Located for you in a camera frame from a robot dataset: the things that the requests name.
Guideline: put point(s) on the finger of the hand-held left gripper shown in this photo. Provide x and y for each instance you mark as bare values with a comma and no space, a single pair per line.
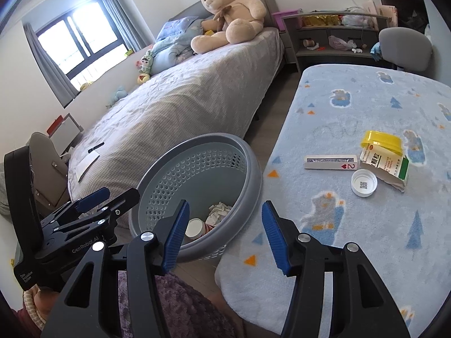
93,195
119,202

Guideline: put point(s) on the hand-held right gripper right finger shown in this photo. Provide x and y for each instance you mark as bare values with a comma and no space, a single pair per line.
276,239

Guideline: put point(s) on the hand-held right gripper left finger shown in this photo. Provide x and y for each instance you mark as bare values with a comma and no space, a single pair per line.
174,239

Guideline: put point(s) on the red white paper cup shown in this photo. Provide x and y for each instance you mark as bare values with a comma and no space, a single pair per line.
195,230

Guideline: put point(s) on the grey perforated waste basket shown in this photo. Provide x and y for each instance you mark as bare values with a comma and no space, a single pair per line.
225,169

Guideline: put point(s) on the person's left forearm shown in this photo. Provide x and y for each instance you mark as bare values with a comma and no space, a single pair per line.
31,306

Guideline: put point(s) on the white paper sheet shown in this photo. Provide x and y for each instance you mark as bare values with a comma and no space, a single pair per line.
86,165

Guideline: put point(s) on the black pen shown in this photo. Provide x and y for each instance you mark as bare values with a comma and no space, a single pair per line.
96,148

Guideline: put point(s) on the beige chair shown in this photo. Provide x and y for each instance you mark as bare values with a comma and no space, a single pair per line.
45,162

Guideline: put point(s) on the white panel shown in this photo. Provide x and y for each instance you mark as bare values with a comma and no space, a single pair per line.
70,135

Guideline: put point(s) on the purple fluffy garment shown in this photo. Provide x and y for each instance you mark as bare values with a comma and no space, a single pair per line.
183,310

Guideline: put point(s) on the pale blue printed blanket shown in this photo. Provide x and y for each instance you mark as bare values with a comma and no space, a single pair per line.
352,253

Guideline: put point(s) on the red panel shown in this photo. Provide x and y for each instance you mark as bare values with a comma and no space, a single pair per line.
54,125

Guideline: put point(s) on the blue playing card box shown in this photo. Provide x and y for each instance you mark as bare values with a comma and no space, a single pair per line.
327,163

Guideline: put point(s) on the small blue plush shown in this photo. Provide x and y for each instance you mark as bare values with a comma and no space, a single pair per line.
118,95

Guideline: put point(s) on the white bottle cap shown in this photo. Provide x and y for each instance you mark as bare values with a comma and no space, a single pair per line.
364,183

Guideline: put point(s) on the small yellow toy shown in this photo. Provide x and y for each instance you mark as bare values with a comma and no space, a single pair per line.
85,86

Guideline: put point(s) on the grey bed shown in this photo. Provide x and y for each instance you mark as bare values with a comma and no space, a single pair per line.
183,98

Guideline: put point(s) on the small yellow red plush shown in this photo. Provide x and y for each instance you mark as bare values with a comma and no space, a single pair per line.
143,78

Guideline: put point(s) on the grey curtain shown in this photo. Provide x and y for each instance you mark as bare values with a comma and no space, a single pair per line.
123,14
49,67

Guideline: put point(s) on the yellow plastic lid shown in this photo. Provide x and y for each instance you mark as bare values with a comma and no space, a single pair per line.
380,141

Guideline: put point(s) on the plush doll with green hood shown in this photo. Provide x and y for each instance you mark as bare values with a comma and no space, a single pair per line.
147,61

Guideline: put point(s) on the black framed window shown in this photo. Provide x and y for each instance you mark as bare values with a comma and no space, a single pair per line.
84,35

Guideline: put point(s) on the pale blue quilt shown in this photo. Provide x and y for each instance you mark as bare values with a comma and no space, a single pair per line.
172,49

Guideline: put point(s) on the grey desk with shelf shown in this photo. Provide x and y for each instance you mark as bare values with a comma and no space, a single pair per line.
310,54

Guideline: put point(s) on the small brown paper cup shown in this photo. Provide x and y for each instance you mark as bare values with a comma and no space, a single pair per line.
310,44

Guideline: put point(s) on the pink plastic bag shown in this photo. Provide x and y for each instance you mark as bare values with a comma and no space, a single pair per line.
338,43

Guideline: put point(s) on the blue cloth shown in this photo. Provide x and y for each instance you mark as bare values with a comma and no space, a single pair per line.
376,51

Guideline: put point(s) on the pink storage box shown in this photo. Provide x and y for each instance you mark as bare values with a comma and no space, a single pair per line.
282,17

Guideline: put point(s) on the gold foil packets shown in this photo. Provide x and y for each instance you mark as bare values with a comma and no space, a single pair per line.
320,20

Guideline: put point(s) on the large beige teddy bear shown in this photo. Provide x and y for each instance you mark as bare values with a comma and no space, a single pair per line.
243,14

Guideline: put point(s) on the grey chair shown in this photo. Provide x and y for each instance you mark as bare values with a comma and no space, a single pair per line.
405,44

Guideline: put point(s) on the white plastic bag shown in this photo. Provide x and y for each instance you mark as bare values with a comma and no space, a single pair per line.
354,16

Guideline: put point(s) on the pink boxes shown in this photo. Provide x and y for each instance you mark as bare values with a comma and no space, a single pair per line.
384,12

